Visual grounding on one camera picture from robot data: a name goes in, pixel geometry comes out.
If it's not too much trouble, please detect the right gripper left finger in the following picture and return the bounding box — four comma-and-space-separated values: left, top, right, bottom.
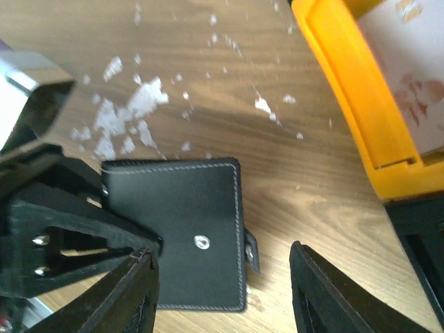
33, 248, 160, 332

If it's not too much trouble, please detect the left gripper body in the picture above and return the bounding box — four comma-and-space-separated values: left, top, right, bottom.
1, 144, 101, 298

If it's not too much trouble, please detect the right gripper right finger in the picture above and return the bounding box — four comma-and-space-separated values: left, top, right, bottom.
289, 241, 428, 333

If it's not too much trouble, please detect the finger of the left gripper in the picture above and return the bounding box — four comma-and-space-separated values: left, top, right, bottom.
8, 227, 149, 298
10, 200, 162, 256

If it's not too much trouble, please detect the black leather card holder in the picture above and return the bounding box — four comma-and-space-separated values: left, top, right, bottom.
101, 157, 260, 312

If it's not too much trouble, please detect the white pink cards stack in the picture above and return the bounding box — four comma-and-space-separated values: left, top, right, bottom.
357, 1, 443, 155

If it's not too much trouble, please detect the black bin right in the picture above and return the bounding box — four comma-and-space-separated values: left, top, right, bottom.
384, 192, 443, 325

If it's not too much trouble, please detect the orange bin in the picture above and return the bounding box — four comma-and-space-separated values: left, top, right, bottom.
289, 1, 443, 200

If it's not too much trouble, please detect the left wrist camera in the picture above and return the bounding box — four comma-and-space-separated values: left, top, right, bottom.
1, 42, 76, 154

